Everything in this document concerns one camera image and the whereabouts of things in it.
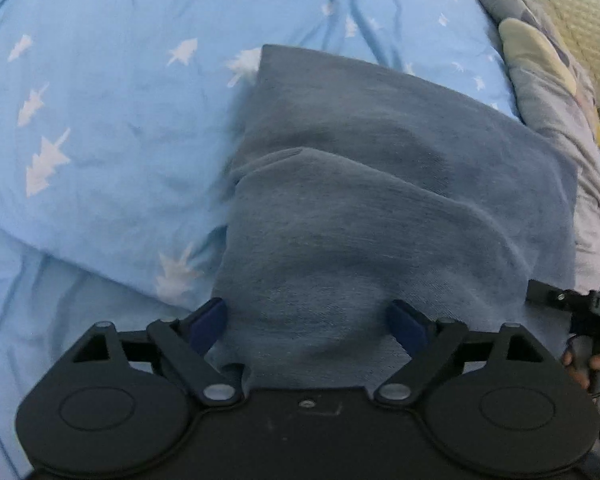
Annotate grey patterned blanket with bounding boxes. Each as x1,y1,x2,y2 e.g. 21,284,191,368
464,0,600,293

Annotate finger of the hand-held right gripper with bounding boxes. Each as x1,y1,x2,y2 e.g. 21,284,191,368
526,279,582,317

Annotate blue tree-print duvet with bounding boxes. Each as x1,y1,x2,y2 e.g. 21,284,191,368
0,0,523,480

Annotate blue denim pants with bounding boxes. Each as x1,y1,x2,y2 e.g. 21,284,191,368
207,44,580,393

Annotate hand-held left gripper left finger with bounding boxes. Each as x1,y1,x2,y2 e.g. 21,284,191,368
70,298,244,408

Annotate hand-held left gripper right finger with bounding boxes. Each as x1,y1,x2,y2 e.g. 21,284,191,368
374,299,547,407

